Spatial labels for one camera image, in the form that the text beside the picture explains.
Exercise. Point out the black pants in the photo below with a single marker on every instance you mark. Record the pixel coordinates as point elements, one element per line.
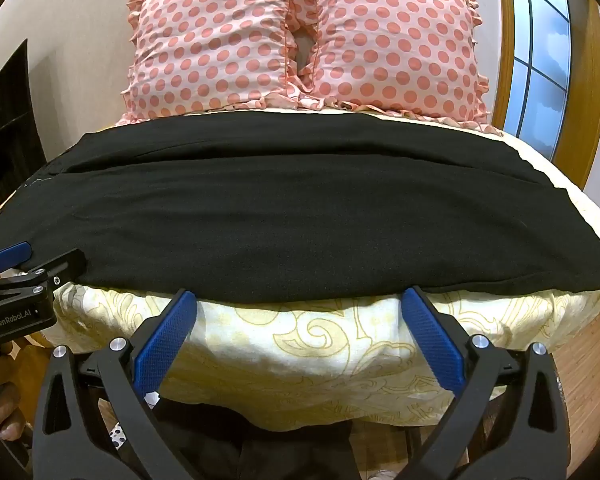
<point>300,210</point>

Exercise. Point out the person's dark clothed legs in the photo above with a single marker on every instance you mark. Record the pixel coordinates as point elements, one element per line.
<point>290,455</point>

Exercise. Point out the person's left hand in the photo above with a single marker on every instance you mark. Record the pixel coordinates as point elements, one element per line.
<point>4,410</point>

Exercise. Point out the yellow patterned bed sheet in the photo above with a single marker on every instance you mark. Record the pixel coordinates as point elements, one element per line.
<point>330,340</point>

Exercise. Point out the white perforated slipper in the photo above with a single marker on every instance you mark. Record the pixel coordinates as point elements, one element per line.
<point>116,435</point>

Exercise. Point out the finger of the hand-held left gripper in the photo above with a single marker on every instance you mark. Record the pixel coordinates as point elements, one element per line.
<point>62,264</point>
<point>11,255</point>

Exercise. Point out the dark cabinet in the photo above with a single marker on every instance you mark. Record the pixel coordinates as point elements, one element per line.
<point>10,130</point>

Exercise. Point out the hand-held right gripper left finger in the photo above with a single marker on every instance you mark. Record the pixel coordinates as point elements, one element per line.
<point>172,335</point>

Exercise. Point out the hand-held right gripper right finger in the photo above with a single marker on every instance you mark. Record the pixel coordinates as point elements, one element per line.
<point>432,340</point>

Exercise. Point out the pink polka dot pillow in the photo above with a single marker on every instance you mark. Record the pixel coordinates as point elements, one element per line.
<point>210,45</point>
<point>395,40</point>

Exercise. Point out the wooden framed window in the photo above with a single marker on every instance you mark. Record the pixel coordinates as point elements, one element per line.
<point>540,60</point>

